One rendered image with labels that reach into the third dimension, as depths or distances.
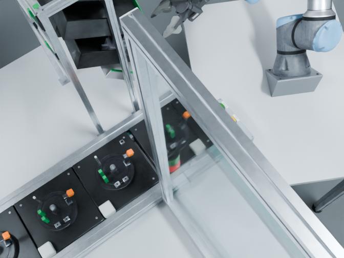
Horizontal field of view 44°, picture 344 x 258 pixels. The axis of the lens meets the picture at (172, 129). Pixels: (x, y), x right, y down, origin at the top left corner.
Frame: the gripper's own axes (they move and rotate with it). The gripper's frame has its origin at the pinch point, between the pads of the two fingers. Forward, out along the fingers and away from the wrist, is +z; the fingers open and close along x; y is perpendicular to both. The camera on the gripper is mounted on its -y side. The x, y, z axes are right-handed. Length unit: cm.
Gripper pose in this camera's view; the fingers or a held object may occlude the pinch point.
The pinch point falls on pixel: (157, 25)
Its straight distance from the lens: 145.4
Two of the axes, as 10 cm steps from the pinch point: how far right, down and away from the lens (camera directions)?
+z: -7.2, 5.4, 4.4
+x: -4.3, -8.4, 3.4
